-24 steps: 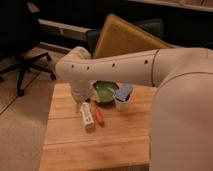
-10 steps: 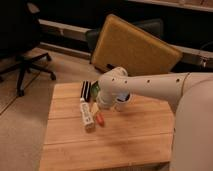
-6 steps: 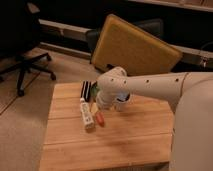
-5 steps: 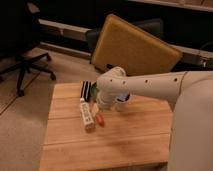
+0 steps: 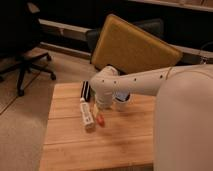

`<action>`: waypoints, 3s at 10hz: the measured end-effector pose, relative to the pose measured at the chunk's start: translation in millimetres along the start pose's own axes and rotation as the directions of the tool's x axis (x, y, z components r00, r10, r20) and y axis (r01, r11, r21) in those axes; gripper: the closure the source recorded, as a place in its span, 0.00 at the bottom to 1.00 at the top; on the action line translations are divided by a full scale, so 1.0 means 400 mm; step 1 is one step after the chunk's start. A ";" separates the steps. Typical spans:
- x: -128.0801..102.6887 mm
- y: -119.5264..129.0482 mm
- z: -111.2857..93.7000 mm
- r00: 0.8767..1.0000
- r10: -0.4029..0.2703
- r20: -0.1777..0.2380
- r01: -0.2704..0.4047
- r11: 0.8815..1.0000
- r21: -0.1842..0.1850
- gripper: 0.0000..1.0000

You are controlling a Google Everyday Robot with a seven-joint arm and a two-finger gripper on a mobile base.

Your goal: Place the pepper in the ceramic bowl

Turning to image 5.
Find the orange red pepper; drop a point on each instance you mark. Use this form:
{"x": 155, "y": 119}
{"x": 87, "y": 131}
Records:
{"x": 100, "y": 120}

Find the black office chair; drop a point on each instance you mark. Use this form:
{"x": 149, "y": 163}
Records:
{"x": 20, "y": 32}

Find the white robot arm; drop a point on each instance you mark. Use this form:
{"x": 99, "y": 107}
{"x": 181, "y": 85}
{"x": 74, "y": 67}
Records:
{"x": 183, "y": 113}

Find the yellow cushion panel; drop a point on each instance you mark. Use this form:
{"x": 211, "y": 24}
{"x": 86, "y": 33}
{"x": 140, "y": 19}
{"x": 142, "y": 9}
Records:
{"x": 131, "y": 49}

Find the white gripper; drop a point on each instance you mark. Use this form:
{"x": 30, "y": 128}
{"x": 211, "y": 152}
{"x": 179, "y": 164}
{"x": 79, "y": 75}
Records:
{"x": 103, "y": 101}

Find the white cup with blue contents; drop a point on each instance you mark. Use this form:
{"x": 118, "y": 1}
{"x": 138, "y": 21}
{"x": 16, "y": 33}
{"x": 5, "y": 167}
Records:
{"x": 121, "y": 99}

